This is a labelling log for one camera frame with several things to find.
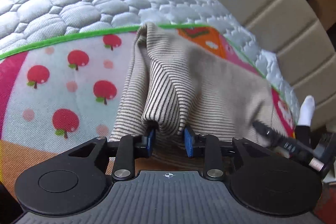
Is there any beige striped garment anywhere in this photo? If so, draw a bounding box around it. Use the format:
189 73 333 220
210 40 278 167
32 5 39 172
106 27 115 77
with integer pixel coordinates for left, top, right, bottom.
110 23 286 169

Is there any white gloved hand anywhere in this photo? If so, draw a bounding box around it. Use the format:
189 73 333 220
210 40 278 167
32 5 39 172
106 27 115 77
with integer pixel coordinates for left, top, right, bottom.
297 95 315 127

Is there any colourful cartoon play mat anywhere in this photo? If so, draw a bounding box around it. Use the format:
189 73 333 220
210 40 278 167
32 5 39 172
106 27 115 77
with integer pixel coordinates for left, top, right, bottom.
0 24 296 198

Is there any beige padded headboard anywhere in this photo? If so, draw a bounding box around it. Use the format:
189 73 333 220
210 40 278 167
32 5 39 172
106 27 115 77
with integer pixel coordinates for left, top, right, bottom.
218 0 335 128

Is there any grey quilted mattress cover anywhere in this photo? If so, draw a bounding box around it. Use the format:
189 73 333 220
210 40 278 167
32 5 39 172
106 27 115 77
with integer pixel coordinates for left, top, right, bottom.
1 0 299 118

